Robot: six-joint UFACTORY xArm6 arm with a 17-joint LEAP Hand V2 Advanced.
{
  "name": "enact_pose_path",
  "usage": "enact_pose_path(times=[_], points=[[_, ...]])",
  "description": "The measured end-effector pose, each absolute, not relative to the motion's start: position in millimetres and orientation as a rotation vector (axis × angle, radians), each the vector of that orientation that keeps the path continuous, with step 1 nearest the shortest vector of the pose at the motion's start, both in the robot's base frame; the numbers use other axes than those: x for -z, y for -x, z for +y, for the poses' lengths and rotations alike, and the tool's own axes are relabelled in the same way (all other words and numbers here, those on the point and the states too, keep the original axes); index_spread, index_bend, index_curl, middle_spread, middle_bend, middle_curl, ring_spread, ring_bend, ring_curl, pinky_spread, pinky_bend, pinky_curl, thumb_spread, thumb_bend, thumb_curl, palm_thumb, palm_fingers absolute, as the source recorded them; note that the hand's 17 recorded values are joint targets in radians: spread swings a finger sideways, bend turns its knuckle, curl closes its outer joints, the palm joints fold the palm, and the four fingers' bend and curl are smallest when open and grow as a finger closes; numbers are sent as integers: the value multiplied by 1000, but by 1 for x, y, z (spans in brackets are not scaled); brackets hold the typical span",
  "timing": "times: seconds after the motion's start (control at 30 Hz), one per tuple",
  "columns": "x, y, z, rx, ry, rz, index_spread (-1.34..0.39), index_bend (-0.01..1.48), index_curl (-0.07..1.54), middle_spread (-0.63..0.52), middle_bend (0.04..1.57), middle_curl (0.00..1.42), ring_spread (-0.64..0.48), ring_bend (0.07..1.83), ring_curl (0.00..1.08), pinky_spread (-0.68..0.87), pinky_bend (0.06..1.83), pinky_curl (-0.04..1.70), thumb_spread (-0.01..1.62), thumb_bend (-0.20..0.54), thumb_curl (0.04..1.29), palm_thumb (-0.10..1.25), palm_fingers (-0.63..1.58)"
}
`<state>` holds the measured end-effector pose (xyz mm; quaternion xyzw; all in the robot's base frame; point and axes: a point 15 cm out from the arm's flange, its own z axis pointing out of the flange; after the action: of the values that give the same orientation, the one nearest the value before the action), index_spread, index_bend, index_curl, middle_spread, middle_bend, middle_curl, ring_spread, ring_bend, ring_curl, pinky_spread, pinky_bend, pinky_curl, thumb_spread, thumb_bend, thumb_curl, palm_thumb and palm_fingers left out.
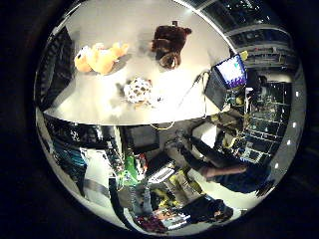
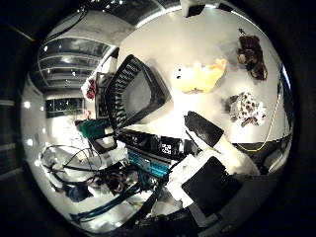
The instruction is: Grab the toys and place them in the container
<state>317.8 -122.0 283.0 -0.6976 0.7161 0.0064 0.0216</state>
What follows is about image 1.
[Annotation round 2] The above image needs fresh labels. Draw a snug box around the seated person in dark clothes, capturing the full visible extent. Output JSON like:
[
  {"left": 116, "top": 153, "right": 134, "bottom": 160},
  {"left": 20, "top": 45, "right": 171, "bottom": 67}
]
[{"left": 163, "top": 127, "right": 277, "bottom": 198}]

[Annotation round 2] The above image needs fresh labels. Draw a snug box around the storage shelf rack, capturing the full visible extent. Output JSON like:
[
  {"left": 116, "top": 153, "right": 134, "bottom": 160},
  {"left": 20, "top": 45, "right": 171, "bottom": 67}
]
[{"left": 228, "top": 26, "right": 297, "bottom": 69}]

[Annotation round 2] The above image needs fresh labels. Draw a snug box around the black plastic basket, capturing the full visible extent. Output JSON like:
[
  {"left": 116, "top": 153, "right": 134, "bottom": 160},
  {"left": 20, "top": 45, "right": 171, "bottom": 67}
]
[{"left": 35, "top": 28, "right": 76, "bottom": 109}]

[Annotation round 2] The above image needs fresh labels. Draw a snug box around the orange plush dog toy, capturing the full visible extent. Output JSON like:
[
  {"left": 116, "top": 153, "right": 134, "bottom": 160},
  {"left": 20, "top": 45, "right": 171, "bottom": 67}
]
[{"left": 73, "top": 41, "right": 131, "bottom": 76}]

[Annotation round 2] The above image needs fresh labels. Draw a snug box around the open laptop computer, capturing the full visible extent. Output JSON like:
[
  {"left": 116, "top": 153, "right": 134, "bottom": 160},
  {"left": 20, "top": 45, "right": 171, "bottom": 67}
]
[{"left": 203, "top": 53, "right": 248, "bottom": 112}]

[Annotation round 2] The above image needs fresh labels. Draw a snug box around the brown plush bear toy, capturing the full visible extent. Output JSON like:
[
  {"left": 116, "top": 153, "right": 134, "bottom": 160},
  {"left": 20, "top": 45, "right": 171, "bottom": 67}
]
[{"left": 151, "top": 24, "right": 193, "bottom": 71}]

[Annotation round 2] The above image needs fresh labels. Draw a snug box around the white brown spotted ball toy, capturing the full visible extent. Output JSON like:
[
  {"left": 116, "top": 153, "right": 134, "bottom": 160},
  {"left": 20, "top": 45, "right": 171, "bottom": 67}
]
[{"left": 123, "top": 77, "right": 154, "bottom": 106}]

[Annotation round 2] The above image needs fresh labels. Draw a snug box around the thin dark laptop cable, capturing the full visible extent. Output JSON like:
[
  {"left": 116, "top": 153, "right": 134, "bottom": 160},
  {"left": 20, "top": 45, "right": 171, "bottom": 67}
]
[{"left": 175, "top": 70, "right": 213, "bottom": 111}]

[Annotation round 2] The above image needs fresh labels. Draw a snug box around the yellow cable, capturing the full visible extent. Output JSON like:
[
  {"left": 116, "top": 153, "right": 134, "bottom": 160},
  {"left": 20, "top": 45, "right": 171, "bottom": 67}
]
[{"left": 150, "top": 120, "right": 176, "bottom": 131}]

